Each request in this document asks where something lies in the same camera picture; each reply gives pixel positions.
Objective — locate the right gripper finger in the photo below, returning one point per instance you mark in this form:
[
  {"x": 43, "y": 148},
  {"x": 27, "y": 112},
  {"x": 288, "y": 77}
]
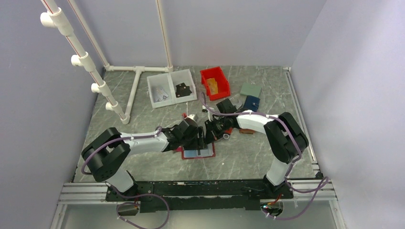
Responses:
[
  {"x": 208, "y": 125},
  {"x": 210, "y": 136}
]

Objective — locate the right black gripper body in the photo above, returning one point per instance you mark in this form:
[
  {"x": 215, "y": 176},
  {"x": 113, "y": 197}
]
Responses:
[{"x": 220, "y": 126}]

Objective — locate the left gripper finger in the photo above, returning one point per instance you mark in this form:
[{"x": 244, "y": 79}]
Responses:
[
  {"x": 201, "y": 143},
  {"x": 192, "y": 145}
]

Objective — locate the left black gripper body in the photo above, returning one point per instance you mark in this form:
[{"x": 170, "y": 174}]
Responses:
[{"x": 185, "y": 139}]

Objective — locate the red card holder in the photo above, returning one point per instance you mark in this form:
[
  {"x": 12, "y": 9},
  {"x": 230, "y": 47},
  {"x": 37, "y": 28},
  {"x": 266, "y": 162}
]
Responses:
[{"x": 197, "y": 154}]

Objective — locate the black credit card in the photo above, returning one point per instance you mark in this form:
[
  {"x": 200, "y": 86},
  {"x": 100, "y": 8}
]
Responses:
[{"x": 182, "y": 87}]

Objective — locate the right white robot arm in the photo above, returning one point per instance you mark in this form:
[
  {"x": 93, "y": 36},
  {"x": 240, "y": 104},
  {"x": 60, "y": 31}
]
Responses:
[{"x": 286, "y": 139}]

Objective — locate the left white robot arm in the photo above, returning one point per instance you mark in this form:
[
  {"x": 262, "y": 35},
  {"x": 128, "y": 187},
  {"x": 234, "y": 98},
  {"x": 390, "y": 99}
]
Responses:
[{"x": 104, "y": 156}]

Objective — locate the brown card holder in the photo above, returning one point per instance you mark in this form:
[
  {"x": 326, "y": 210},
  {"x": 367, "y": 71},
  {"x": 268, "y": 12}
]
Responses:
[{"x": 246, "y": 131}]

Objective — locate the orange card in bin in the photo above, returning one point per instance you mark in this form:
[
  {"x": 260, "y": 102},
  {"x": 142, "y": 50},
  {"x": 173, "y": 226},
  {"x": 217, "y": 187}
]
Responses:
[{"x": 213, "y": 86}]

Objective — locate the blue card holder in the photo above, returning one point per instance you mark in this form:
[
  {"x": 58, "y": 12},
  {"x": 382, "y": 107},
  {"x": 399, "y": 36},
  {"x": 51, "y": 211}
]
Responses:
[{"x": 251, "y": 103}]

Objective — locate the cards in white tray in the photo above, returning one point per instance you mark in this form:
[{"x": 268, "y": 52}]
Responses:
[{"x": 159, "y": 94}]

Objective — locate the green card holder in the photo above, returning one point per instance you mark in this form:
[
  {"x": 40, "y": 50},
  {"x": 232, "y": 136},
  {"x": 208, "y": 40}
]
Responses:
[{"x": 250, "y": 89}]

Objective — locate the red plastic bin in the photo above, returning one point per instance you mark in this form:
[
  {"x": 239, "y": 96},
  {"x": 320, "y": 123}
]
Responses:
[{"x": 223, "y": 84}]

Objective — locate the white divided tray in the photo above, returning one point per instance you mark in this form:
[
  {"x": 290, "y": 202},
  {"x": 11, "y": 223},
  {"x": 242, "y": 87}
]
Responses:
[{"x": 168, "y": 82}]

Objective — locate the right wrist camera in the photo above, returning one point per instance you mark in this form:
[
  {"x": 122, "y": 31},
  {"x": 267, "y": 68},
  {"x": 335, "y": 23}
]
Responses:
[{"x": 205, "y": 110}]

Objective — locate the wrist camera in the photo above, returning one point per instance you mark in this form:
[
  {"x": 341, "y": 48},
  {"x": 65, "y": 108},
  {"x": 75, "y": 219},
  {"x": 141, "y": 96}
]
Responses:
[
  {"x": 193, "y": 117},
  {"x": 205, "y": 110}
]

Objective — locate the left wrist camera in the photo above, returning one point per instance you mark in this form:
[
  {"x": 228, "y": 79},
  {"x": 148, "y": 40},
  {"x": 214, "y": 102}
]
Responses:
[{"x": 193, "y": 117}]

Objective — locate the red handled adjustable wrench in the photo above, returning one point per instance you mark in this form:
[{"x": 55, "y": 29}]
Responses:
[{"x": 238, "y": 104}]

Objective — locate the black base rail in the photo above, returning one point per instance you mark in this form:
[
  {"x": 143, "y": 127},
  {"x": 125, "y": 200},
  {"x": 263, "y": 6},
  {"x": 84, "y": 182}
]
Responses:
[{"x": 248, "y": 194}]

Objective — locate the white pvc pipe frame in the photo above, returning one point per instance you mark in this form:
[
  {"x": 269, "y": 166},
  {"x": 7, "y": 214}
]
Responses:
[{"x": 54, "y": 17}]

